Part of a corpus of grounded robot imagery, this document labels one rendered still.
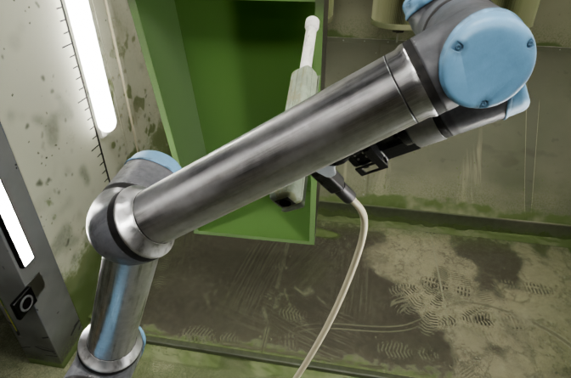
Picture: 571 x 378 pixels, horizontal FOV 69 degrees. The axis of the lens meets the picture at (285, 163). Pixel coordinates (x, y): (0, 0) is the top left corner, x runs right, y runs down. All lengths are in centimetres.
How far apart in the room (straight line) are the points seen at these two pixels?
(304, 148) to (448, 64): 17
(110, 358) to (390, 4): 209
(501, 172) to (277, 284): 158
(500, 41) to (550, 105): 267
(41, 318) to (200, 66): 127
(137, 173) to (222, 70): 118
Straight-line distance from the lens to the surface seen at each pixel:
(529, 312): 263
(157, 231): 60
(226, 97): 194
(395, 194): 282
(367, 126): 46
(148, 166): 77
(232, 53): 181
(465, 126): 65
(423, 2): 57
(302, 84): 80
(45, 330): 219
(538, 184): 305
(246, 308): 232
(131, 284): 93
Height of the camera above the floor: 184
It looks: 32 degrees down
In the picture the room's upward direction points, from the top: straight up
